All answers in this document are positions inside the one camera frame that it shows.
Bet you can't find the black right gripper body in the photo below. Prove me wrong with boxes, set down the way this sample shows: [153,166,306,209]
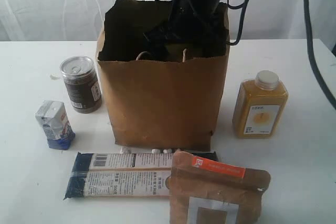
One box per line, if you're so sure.
[143,0,226,59]

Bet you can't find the dark grain can silver lid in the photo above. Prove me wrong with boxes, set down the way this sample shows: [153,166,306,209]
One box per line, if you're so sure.
[60,56,102,114]

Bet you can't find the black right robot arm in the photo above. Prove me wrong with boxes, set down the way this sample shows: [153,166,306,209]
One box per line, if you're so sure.
[137,0,228,61]

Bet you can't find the brown paper bag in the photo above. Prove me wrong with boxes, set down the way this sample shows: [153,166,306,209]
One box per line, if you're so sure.
[96,0,229,151]

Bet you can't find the yellow millet bottle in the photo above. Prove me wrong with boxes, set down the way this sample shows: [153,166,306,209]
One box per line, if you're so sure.
[232,70,288,138]

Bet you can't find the black rice vacuum pack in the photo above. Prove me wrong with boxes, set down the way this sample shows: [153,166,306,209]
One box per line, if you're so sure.
[62,151,218,200]

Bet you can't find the white backdrop curtain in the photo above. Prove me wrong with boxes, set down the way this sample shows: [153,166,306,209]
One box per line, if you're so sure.
[0,0,336,42]

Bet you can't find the white blue milk carton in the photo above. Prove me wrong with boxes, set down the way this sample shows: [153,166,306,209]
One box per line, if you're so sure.
[35,100,76,151]

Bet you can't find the brown kraft stand-up pouch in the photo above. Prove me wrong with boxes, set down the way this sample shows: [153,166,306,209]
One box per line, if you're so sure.
[169,151,271,223]

